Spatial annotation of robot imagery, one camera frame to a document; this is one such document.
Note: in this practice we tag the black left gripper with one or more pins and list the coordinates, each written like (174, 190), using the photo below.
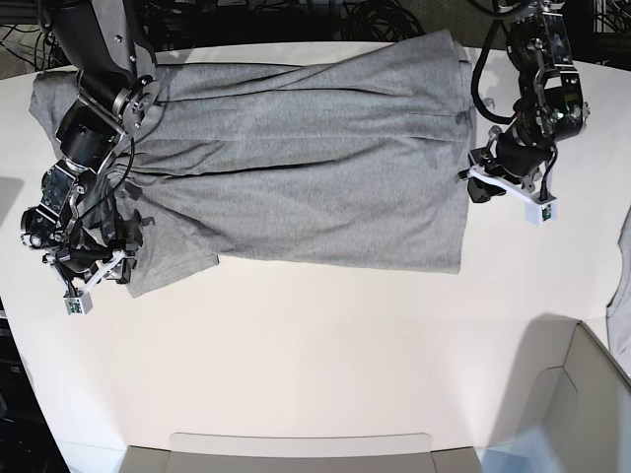
(503, 157)

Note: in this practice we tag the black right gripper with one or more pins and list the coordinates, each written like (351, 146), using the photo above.
(125, 235)

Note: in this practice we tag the grey T-shirt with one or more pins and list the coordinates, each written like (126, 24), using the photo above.
(350, 163)

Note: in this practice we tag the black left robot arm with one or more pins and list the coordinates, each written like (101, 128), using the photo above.
(551, 105)

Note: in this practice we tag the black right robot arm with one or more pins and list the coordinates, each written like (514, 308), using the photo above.
(117, 83)

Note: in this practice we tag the grey cloth at right edge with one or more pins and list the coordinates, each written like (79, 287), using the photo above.
(618, 318)

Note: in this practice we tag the grey tray at bottom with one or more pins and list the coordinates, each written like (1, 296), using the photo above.
(390, 453)

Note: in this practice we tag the grey cardboard box right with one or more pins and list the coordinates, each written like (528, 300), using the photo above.
(572, 417)

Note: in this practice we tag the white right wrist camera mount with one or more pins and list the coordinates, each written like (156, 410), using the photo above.
(84, 290)

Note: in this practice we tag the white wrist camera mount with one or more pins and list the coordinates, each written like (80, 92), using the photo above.
(84, 290)
(522, 194)

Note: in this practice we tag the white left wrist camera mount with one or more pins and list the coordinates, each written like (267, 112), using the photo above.
(522, 194)

